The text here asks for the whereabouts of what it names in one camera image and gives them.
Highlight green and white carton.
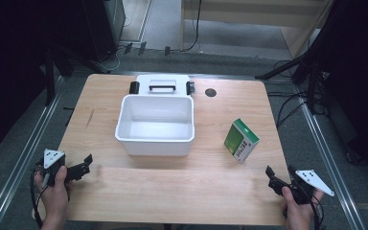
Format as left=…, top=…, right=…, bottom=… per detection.
left=223, top=118, right=261, bottom=164

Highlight dark curtain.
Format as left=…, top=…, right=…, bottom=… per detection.
left=0, top=0, right=89, bottom=158
left=310, top=0, right=368, bottom=177

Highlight white plastic storage box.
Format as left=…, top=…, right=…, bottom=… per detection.
left=114, top=94, right=196, bottom=157

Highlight black floor cables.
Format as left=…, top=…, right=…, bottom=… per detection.
left=266, top=58, right=330, bottom=129

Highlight black cabinet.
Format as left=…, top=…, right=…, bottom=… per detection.
left=81, top=0, right=127, bottom=63

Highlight person's left hand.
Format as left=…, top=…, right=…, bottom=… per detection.
left=33, top=165, right=72, bottom=221

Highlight light wooden shelf unit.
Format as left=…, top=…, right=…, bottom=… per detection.
left=179, top=0, right=334, bottom=59

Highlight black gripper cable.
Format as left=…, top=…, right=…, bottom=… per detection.
left=310, top=194, right=326, bottom=230
left=29, top=168, right=51, bottom=230

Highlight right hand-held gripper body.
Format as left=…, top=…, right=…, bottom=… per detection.
left=287, top=164, right=335, bottom=205

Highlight metal floor rail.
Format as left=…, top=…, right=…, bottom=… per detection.
left=0, top=76, right=65, bottom=230
left=295, top=85, right=367, bottom=230

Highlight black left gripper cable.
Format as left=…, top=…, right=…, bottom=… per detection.
left=29, top=168, right=51, bottom=230

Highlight person's right hand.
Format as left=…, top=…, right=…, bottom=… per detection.
left=280, top=186, right=326, bottom=228

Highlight black metal stand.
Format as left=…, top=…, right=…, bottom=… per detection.
left=43, top=44, right=111, bottom=107

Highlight white floor cable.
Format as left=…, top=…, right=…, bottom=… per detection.
left=106, top=14, right=132, bottom=73

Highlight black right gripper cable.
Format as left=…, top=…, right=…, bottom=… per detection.
left=310, top=194, right=326, bottom=230

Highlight black tripod stand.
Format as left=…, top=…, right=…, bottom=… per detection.
left=254, top=52, right=322, bottom=114

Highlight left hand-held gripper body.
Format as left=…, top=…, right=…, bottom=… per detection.
left=34, top=148, right=78, bottom=188

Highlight white box lid with handle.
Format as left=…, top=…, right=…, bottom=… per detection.
left=128, top=74, right=196, bottom=97

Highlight black hanging cable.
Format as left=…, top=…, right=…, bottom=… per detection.
left=181, top=0, right=203, bottom=53

